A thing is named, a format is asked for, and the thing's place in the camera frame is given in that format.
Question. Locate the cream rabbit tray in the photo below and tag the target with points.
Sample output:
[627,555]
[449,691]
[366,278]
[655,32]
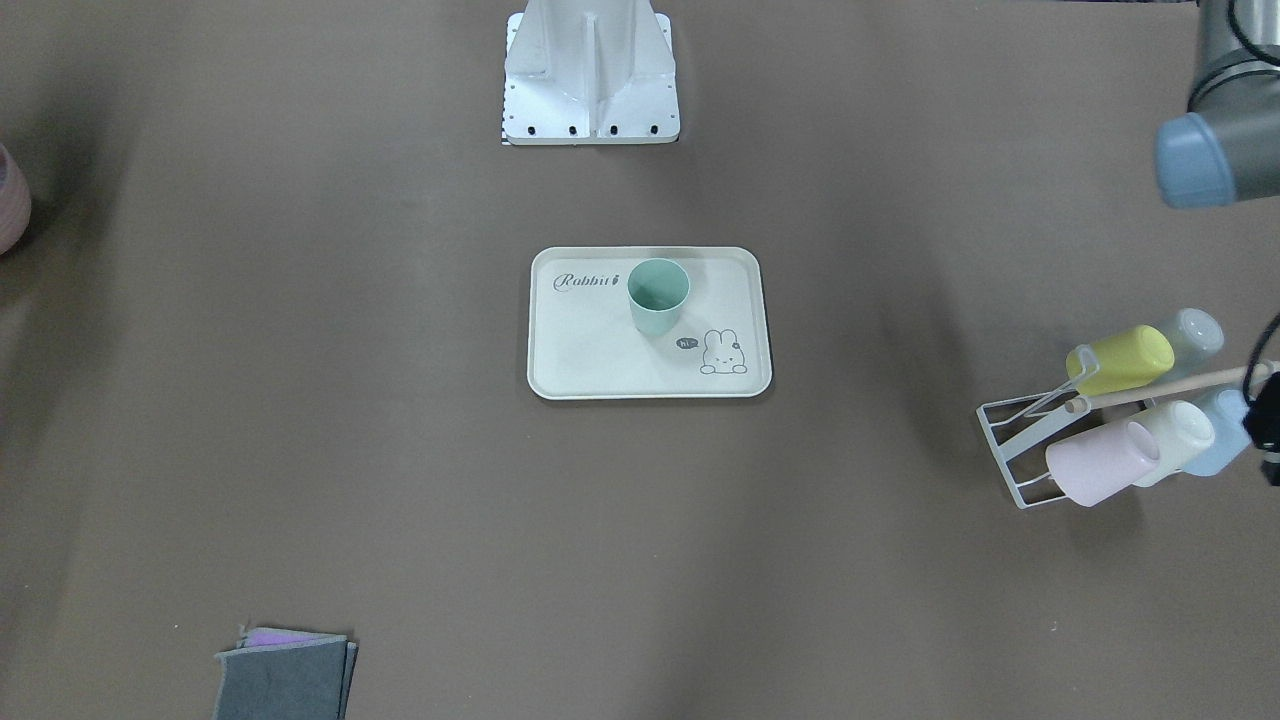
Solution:
[583,344]

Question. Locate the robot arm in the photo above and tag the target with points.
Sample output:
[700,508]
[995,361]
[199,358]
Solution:
[1224,148]

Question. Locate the pink plastic cup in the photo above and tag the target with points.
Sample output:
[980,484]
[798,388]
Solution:
[1098,463]

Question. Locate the grey plastic cup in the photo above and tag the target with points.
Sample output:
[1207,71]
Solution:
[1194,337]

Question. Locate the green plastic cup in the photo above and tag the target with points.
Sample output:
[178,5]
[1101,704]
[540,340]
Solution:
[658,289]

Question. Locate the blue plastic cup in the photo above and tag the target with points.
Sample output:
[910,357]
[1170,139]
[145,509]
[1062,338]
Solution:
[1226,408]

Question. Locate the white wire cup rack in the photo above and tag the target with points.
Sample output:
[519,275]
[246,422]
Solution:
[1019,430]

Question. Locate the grey folded cloth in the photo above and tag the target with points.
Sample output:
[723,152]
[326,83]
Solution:
[276,673]

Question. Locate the yellow plastic cup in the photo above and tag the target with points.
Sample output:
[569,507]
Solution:
[1125,360]

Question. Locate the white plastic cup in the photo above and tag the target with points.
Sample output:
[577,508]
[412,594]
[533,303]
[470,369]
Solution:
[1182,433]

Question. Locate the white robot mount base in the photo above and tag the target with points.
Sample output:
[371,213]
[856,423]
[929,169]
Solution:
[589,73]

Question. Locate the pink bowl with ice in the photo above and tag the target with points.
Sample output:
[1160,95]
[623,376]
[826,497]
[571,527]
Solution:
[16,202]

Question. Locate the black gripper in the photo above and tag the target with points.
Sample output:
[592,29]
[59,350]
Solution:
[1268,415]

